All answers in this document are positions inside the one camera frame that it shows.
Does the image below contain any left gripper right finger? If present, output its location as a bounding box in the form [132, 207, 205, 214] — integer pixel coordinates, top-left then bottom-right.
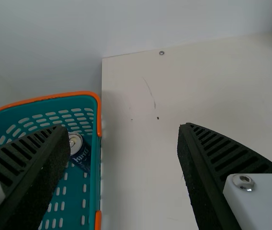
[176, 122, 272, 230]

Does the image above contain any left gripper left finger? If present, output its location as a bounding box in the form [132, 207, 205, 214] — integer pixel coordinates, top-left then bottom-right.
[0, 125, 71, 230]

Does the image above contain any teal shopping basket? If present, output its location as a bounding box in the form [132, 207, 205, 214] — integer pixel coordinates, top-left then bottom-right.
[0, 90, 102, 230]

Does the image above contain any blue can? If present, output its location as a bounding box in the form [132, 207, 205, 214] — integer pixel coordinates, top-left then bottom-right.
[67, 131, 91, 173]

